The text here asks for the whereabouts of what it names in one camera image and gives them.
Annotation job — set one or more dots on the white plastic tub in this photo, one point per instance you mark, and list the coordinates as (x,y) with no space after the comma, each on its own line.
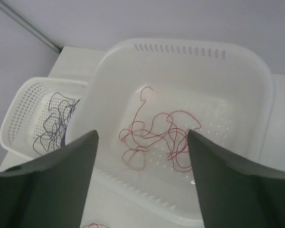
(143,97)

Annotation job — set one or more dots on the left aluminium frame post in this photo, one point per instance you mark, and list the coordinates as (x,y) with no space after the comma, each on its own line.
(19,18)

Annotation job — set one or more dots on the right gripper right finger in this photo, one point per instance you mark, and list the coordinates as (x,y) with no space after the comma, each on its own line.
(235,192)

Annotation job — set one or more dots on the white perforated basket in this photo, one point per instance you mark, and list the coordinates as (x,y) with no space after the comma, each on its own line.
(37,119)

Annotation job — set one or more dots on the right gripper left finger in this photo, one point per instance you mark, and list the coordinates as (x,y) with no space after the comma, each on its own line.
(50,191)

